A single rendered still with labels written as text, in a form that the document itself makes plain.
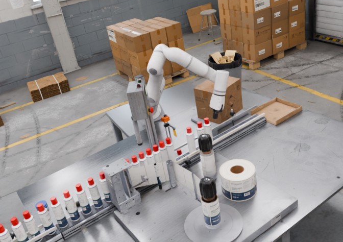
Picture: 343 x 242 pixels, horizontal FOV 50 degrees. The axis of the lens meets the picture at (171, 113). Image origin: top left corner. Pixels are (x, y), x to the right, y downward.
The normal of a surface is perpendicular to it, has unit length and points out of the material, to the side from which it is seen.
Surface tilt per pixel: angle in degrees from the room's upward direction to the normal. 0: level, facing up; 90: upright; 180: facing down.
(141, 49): 91
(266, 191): 0
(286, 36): 87
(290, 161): 0
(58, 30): 90
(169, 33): 90
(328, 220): 0
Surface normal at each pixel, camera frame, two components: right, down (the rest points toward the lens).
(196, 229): -0.17, -0.87
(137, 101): 0.00, 0.47
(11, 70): 0.47, 0.34
